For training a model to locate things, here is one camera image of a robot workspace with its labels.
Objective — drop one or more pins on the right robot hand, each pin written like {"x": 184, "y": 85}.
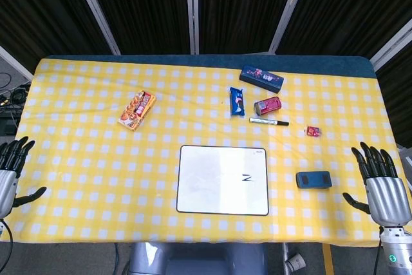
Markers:
{"x": 384, "y": 196}

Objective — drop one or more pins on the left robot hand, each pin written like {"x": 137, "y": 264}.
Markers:
{"x": 8, "y": 178}

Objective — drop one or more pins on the blue whiteboard eraser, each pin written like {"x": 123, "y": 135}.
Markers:
{"x": 313, "y": 179}

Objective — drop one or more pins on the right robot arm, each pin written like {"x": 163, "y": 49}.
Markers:
{"x": 395, "y": 249}

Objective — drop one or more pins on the small white whiteboard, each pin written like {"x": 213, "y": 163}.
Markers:
{"x": 222, "y": 180}

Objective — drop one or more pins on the small red candy wrapper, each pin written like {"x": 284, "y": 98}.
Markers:
{"x": 313, "y": 131}

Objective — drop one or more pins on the white marker pen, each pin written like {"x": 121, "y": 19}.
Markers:
{"x": 268, "y": 122}

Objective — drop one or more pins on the orange snack box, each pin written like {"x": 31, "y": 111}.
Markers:
{"x": 136, "y": 110}

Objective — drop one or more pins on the red soda can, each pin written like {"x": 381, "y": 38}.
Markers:
{"x": 267, "y": 106}

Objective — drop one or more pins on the dark blue pencil case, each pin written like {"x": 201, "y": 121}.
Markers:
{"x": 261, "y": 78}

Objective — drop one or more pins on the blue cookie packet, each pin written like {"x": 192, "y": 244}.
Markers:
{"x": 237, "y": 101}

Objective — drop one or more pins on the yellow checkered tablecloth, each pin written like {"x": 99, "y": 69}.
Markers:
{"x": 206, "y": 149}

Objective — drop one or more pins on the grey robot torso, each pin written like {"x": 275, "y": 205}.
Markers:
{"x": 196, "y": 259}

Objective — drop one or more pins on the white partition frame post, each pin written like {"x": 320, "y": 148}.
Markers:
{"x": 192, "y": 9}
{"x": 288, "y": 9}
{"x": 14, "y": 62}
{"x": 95, "y": 7}
{"x": 391, "y": 44}

